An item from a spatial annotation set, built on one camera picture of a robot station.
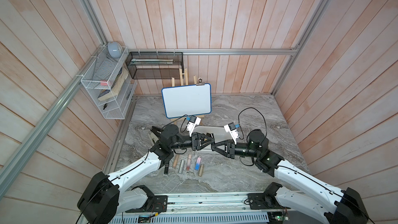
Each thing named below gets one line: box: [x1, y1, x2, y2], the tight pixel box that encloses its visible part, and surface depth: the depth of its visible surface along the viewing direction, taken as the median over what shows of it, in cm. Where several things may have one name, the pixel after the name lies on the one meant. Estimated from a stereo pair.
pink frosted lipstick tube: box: [186, 154, 192, 172], surface depth 87 cm
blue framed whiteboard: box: [161, 83, 212, 119], surface depth 93 cm
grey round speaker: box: [107, 41, 123, 59], surface depth 84 cm
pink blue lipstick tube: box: [194, 155, 202, 171], surface depth 87 cm
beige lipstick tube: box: [173, 154, 180, 168], surface depth 89 cm
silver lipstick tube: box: [178, 159, 186, 174], surface depth 86 cm
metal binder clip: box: [195, 77, 206, 87], surface depth 90 cm
